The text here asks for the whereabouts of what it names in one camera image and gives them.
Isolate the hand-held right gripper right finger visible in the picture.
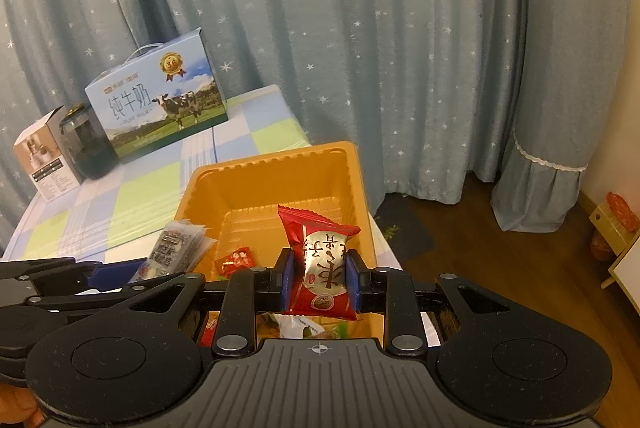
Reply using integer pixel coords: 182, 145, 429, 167
345, 251, 516, 356

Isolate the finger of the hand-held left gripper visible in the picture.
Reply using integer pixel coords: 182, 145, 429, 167
0, 258, 151, 295
22, 273, 185, 315

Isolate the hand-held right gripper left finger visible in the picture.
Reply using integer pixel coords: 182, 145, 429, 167
125, 248, 296, 356

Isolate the red packet with silver label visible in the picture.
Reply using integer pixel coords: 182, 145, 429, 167
277, 204, 362, 321

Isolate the green candy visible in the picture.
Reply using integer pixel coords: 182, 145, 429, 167
257, 313, 386, 340

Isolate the small red candy packet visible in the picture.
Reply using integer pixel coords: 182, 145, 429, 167
214, 245, 256, 279

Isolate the clear packet of dark bars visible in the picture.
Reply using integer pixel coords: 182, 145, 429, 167
131, 219, 218, 284

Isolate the orange plastic tray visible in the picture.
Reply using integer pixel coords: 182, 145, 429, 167
175, 141, 386, 349

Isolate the plain red snack packet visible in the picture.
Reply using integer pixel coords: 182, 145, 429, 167
199, 312, 222, 348

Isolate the person's left hand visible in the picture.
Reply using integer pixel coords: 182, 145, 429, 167
0, 382, 47, 428

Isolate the dark floor mat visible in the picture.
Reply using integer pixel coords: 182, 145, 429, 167
372, 195, 436, 261

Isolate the dark green glass jar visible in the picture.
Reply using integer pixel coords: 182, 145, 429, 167
59, 102, 120, 180

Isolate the white product box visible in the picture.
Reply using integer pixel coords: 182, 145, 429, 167
12, 106, 86, 202

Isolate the milk carton with cow picture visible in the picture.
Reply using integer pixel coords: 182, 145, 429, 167
84, 27, 229, 164

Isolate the yellow white wooden cabinet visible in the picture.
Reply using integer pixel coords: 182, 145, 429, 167
589, 203, 640, 291

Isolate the red orange bag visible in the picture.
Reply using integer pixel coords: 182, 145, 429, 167
606, 192, 640, 231

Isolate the blue star curtain with lace trim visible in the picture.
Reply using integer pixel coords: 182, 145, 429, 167
490, 0, 633, 234

